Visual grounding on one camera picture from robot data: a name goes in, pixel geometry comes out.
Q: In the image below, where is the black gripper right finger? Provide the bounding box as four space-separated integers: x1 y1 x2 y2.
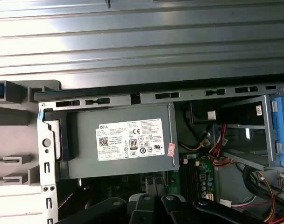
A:
160 194 266 224

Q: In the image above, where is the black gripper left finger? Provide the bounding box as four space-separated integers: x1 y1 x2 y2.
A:
82 193 162 224

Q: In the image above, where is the red yellow orange power wire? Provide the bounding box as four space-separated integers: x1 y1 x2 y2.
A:
254 171 284 224

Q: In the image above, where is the metal socket cover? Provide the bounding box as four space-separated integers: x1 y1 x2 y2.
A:
145 176 167 196

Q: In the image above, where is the black RAM slot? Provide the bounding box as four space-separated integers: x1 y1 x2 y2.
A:
190 159 195 203
194 160 200 203
185 158 191 199
180 158 186 199

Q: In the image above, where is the green motherboard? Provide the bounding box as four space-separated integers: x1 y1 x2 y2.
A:
59 153 219 210

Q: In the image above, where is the grey power supply unit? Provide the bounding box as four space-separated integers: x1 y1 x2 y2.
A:
60 104 180 179

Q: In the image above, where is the black open PC case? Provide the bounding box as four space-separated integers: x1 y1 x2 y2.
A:
34 80 284 224

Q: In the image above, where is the silver metal drive cage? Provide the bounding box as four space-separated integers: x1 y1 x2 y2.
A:
216 94 282 170

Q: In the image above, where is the grey parts rack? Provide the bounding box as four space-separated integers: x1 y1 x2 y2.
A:
0 80 62 187

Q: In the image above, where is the yellow black wire bundle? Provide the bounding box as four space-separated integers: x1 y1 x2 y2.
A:
178 130 213 152

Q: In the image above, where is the orange red wire bundle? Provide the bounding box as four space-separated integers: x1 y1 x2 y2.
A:
208 123 237 168

